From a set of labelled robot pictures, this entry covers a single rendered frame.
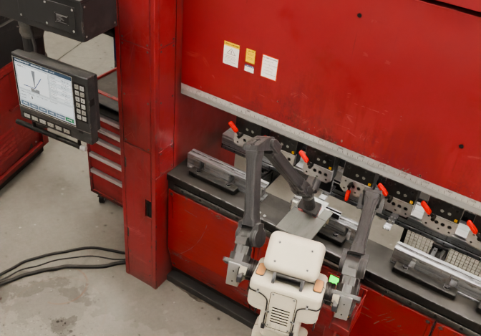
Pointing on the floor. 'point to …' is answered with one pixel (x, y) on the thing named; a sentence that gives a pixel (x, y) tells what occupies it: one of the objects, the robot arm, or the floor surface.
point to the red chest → (107, 149)
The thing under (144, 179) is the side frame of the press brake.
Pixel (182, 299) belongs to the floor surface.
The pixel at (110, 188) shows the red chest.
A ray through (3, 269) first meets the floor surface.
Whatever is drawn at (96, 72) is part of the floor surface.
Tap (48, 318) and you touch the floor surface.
